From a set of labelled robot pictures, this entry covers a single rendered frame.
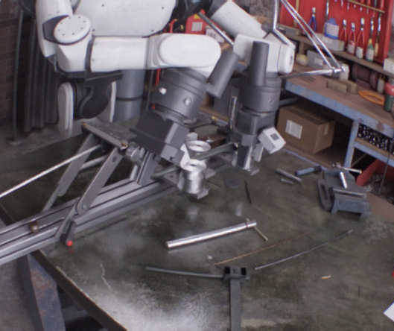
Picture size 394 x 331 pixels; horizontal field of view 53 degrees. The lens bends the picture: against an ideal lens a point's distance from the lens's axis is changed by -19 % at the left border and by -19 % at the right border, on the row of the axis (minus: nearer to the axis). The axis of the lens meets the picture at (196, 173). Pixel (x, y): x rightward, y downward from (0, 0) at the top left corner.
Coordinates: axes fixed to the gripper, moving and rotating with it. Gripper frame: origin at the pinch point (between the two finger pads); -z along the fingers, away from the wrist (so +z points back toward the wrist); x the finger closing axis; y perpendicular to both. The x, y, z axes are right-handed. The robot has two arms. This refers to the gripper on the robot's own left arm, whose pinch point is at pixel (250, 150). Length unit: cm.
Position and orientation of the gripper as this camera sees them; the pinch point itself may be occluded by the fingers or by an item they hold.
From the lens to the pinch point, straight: 103.2
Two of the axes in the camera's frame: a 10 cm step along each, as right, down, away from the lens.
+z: 1.2, -8.8, -4.5
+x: -6.6, 2.7, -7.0
